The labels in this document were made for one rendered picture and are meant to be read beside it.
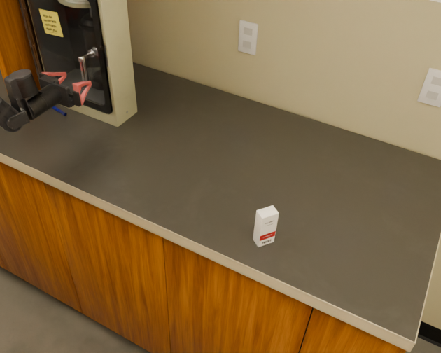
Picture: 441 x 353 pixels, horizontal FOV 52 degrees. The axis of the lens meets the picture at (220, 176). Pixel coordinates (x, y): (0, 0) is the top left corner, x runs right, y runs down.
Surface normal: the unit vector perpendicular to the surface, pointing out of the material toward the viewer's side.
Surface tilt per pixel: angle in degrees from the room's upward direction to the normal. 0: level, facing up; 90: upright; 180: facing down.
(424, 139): 90
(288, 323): 90
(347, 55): 90
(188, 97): 0
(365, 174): 0
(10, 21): 90
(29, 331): 0
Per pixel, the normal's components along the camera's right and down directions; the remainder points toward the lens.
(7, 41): 0.88, 0.34
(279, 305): -0.48, 0.57
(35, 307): 0.04, -0.75
